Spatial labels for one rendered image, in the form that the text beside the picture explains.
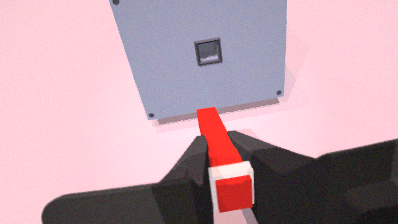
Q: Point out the red square peg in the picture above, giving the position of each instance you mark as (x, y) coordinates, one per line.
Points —
(231, 180)

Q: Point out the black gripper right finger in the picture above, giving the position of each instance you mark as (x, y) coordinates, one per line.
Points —
(293, 188)

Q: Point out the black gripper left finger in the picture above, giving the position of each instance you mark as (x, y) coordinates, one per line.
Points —
(182, 196)

